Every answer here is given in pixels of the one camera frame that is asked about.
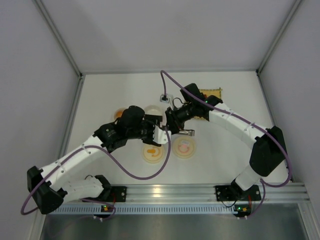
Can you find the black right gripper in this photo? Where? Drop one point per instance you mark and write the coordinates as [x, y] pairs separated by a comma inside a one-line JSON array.
[[170, 120]]

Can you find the aluminium front rail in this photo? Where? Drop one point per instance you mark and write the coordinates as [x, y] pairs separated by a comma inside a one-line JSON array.
[[206, 194]]

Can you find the cream lid orange handle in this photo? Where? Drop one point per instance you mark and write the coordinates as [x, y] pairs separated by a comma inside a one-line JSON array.
[[153, 154]]

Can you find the metal serving tongs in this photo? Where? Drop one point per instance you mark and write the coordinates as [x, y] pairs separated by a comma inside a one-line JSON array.
[[187, 132]]

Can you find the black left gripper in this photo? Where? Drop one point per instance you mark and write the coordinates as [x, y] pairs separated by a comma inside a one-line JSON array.
[[151, 131]]

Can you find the bamboo mat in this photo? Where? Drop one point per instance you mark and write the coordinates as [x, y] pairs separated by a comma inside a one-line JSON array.
[[212, 92]]

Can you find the cream lid pink handle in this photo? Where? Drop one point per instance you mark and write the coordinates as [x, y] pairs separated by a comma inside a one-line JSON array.
[[184, 147]]

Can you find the orange bread bun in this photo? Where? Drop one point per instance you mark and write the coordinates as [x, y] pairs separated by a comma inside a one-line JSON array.
[[119, 114]]

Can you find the orange lunch box bowl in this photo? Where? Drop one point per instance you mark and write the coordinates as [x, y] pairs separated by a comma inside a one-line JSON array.
[[120, 109]]

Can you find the left frame post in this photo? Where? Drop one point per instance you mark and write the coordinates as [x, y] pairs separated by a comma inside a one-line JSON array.
[[43, 11]]

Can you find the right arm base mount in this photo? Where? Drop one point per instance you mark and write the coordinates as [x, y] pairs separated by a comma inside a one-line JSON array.
[[231, 193]]

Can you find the pink lunch box bowl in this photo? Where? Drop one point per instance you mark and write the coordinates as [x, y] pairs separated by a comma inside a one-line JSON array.
[[156, 111]]

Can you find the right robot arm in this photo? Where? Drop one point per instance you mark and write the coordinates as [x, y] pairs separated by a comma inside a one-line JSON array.
[[267, 145]]

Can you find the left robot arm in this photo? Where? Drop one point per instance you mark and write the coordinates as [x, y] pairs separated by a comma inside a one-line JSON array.
[[51, 186]]

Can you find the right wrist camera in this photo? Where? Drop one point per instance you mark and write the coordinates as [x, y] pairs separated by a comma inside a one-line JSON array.
[[166, 98]]

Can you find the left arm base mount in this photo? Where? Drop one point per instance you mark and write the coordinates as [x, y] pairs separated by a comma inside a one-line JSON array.
[[117, 193]]

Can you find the frame post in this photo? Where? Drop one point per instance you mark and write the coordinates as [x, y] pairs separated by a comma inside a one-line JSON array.
[[283, 27], [43, 11]]

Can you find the right frame post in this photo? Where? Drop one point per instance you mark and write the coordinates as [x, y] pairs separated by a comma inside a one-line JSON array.
[[283, 27]]

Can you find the slotted cable duct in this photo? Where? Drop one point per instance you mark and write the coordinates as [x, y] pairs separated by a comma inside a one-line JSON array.
[[143, 209]]

